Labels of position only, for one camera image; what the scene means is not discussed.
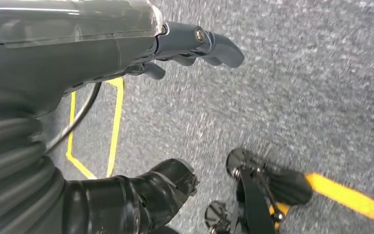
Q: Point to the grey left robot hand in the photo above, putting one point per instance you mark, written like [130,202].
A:
[61,48]

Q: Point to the dark grey robot foot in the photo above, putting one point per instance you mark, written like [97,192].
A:
[251,200]

